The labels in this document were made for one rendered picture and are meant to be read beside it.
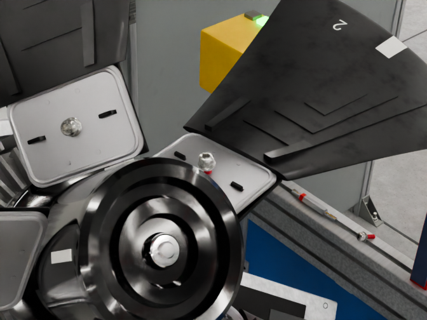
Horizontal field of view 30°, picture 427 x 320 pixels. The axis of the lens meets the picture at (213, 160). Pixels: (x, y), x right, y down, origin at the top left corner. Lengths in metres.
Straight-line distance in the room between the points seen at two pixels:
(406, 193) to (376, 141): 1.94
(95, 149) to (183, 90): 1.07
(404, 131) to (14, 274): 0.33
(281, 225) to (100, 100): 0.64
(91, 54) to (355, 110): 0.24
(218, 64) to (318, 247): 0.29
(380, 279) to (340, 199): 1.28
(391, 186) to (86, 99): 2.10
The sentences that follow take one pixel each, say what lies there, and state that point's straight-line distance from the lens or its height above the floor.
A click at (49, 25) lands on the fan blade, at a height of 1.31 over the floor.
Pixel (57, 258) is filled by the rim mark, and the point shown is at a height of 1.22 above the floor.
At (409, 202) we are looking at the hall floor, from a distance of 2.55.
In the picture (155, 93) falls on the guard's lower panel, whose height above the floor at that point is 0.74.
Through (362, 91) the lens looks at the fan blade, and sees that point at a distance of 0.69.
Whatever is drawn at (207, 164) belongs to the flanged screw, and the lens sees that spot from 0.58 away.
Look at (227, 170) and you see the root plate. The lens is 0.60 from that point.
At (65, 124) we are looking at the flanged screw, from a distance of 0.55.
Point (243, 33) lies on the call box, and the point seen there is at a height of 1.07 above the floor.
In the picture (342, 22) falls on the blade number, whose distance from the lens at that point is 0.76.
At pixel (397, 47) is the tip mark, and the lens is 0.76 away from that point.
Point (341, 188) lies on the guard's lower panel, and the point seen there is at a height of 0.16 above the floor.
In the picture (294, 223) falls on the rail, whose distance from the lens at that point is 1.12.
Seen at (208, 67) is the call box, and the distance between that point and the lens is 1.08.
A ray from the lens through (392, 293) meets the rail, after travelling 1.06.
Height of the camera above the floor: 1.56
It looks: 37 degrees down
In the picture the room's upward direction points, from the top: 2 degrees clockwise
